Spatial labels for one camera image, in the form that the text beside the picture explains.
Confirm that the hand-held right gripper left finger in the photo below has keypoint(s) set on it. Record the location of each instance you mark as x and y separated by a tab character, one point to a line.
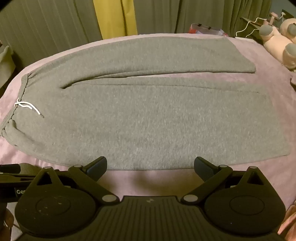
99	165

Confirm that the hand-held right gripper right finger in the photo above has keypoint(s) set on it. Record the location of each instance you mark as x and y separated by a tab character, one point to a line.
203	168

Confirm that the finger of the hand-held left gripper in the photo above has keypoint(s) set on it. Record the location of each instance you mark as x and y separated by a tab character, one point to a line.
10	168

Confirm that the grey sweat pants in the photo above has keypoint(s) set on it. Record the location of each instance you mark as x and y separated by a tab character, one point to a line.
138	115

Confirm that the pink plush blanket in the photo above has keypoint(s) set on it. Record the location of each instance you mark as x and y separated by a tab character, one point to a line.
266	115

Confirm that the red and clear plastic box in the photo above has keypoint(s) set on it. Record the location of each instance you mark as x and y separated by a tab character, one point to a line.
203	29

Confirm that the pink plush toy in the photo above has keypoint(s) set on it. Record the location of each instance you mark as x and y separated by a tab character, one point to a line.
277	44

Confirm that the grey-green curtain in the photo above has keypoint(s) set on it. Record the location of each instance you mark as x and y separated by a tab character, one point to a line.
46	23
196	11

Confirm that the yellow curtain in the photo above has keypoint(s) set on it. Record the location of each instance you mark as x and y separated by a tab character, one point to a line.
115	16

